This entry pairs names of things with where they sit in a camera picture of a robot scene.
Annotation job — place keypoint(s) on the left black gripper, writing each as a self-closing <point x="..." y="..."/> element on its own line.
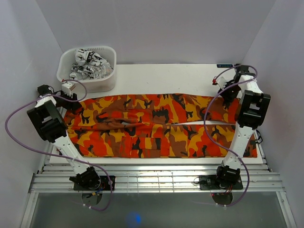
<point x="73" y="105"/>

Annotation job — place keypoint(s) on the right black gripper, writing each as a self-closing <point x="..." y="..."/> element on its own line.
<point x="227" y="98"/>

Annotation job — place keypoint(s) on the orange camouflage trousers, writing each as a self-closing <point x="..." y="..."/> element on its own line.
<point x="152" y="126"/>

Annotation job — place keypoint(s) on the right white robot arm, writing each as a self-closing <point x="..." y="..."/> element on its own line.
<point x="249" y="116"/>

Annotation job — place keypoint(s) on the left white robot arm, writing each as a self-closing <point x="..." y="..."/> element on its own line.
<point x="51" y="127"/>

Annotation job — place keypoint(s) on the small black label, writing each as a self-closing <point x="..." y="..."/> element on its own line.
<point x="224" y="65"/>

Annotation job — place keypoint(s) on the black white printed garment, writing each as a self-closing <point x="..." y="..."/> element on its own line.
<point x="89" y="65"/>

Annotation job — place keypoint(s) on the white plastic basket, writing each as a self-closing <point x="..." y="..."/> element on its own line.
<point x="94" y="85"/>

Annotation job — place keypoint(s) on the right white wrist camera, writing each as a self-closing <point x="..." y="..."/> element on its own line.
<point x="219" y="81"/>

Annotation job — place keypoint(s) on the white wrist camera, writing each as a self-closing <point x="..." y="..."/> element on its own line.
<point x="219" y="81"/>
<point x="67" y="88"/>

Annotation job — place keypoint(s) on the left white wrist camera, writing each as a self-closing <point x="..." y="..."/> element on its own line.
<point x="67" y="88"/>

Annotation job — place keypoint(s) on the aluminium rail frame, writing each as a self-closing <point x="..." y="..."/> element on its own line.
<point x="147" y="178"/>

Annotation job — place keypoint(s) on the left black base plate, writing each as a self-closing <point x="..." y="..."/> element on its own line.
<point x="102" y="183"/>

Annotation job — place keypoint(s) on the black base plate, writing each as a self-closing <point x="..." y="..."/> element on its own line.
<point x="102" y="183"/>
<point x="209" y="182"/>

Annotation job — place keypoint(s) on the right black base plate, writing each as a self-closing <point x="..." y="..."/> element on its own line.
<point x="209" y="182"/>

